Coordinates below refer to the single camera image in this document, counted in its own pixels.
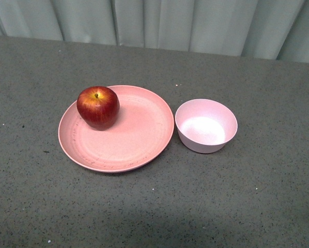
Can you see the red apple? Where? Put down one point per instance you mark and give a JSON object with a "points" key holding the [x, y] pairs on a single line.
{"points": [[98, 106]]}

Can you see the pink plate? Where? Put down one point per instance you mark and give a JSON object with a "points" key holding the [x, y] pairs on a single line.
{"points": [[143, 129]]}

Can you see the pink bowl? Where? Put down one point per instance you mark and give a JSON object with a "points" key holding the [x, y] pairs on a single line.
{"points": [[205, 126]]}

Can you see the white curtain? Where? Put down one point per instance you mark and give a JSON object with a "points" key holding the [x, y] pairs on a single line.
{"points": [[249, 28]]}

